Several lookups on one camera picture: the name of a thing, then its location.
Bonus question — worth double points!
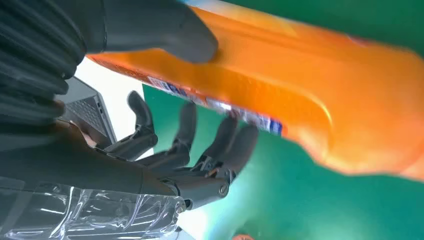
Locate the grey laptop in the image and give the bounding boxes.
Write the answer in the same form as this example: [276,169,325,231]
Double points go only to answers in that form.
[54,76,117,150]

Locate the green table mat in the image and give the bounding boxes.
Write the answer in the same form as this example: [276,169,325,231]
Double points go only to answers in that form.
[142,0,424,240]

